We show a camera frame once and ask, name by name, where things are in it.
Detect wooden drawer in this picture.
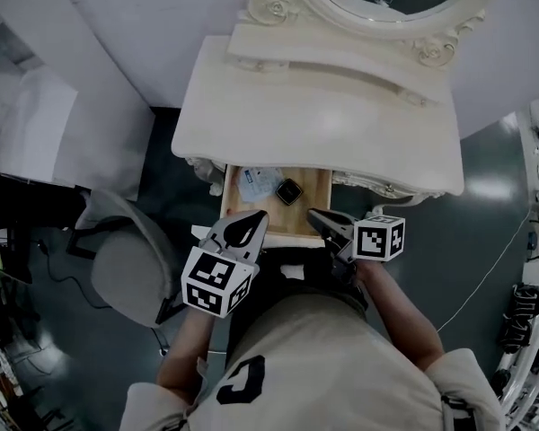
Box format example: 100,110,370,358
190,164,333,249

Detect black floor cable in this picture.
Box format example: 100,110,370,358
35,240,114,310

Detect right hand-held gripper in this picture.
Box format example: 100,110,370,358
306,207,407,283

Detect grey chair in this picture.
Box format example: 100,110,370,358
66,189,190,330

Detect person's cream printed shirt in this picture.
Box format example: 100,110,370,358
119,292,507,431

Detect white shelving rack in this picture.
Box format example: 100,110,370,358
516,96,539,264

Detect white ornate dressing table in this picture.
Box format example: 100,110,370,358
170,22,466,210

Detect ornate white drawer front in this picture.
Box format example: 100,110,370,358
331,171,415,205

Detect person's right forearm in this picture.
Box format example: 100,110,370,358
357,258,446,370

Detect person's left forearm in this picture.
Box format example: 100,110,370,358
155,305,216,403

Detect person's black trousers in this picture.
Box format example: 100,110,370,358
251,247,369,314

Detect black white striped chair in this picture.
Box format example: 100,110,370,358
497,284,539,355

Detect light blue packet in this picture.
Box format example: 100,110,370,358
237,167,283,204

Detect small black square box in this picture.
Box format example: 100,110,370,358
276,179,303,206

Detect white drawer front with knob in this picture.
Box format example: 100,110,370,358
397,89,440,108
231,55,291,75

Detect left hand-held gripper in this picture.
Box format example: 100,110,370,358
181,209,270,318

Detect white cabinet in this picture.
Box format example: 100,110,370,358
0,67,80,186

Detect white floor cable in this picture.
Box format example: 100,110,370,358
435,204,534,334

